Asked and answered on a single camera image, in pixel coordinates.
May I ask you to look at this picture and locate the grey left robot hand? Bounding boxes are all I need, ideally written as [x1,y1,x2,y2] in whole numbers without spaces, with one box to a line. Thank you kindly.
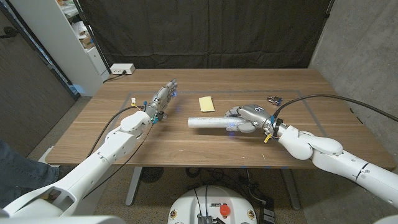
[143,78,178,122]

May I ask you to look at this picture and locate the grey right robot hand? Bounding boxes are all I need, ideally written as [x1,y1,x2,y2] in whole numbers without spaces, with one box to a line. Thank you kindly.
[224,103,282,136]

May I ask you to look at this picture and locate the small dark clip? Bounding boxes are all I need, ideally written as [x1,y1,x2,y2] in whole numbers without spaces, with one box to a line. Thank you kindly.
[266,96,283,107]

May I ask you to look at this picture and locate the white power outlet box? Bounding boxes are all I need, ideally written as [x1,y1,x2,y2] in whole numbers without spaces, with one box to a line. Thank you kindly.
[109,63,136,75]

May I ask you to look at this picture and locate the black curtain backdrop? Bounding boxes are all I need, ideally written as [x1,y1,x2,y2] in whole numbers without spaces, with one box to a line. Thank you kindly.
[77,0,335,70]

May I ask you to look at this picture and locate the grey table leg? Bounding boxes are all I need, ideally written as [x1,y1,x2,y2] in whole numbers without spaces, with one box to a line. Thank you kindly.
[280,169,302,211]
[125,167,143,207]

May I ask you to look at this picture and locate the black stand pole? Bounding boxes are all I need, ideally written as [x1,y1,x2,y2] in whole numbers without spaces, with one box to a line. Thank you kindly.
[72,0,113,75]

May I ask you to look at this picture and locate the cardboard box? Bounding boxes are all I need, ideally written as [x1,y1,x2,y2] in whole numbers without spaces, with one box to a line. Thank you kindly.
[79,34,95,50]

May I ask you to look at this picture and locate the white robot torso base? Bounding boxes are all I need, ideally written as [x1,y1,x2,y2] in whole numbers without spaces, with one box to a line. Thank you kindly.
[167,185,258,224]

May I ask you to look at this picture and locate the white shelf cabinet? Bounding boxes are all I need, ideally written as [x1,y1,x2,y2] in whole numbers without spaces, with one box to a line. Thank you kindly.
[9,0,110,97]

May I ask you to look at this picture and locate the person leg in jeans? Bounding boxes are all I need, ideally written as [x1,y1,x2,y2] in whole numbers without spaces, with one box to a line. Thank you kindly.
[0,139,60,209]

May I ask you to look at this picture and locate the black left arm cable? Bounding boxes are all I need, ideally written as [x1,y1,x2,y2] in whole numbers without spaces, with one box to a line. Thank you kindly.
[86,105,146,158]

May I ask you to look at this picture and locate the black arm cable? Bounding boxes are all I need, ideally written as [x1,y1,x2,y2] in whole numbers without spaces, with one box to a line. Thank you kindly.
[273,93,398,123]
[86,105,146,158]

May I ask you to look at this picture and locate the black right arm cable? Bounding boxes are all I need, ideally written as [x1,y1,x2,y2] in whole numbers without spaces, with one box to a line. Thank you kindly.
[273,93,398,123]

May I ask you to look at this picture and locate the black door handle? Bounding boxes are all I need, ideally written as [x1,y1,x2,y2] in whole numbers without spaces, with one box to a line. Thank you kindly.
[0,26,19,40]

